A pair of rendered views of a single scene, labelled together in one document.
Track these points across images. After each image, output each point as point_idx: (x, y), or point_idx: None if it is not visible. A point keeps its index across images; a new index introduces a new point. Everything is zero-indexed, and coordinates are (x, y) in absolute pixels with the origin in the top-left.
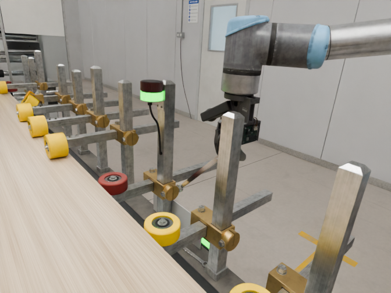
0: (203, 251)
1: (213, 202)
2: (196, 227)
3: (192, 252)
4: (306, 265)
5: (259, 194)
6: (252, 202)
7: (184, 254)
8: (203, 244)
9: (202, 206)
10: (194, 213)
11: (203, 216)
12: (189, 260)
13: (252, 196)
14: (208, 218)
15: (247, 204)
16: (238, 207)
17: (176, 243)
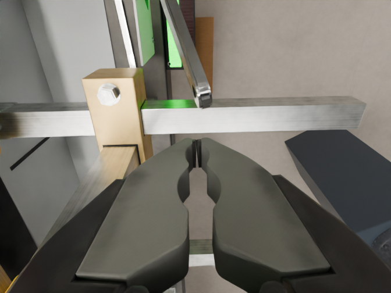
0: (156, 61)
1: (80, 183)
2: (74, 124)
3: (132, 53)
4: (189, 255)
5: (321, 115)
6: (269, 128)
7: (119, 45)
8: (167, 45)
9: (109, 96)
10: (85, 92)
11: (100, 117)
12: (119, 64)
13: (296, 109)
14: (109, 128)
15: (249, 128)
16: (219, 125)
17: (13, 138)
